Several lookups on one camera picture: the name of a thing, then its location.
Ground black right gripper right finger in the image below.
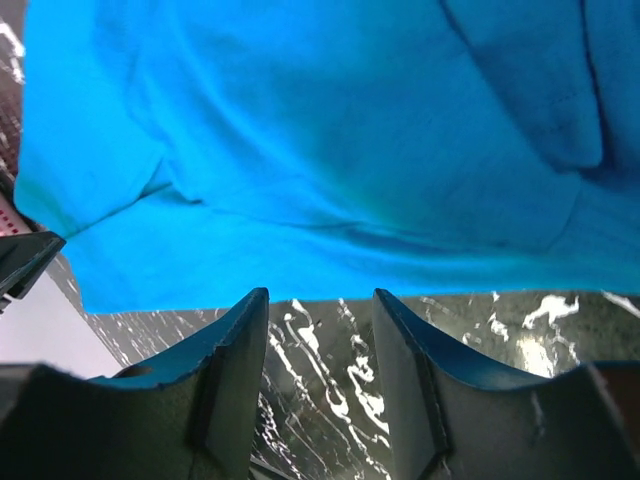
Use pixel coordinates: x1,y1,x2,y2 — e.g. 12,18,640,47
373,289,639,479

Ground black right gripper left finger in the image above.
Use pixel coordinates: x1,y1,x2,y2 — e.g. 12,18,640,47
1,288,269,479

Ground white plastic laundry basket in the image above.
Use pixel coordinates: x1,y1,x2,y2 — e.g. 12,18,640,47
0,193,32,237

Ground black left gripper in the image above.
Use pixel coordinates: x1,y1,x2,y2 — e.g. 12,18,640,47
1,232,66,312

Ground blue t-shirt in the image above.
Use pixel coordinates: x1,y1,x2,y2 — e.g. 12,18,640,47
15,1,639,314

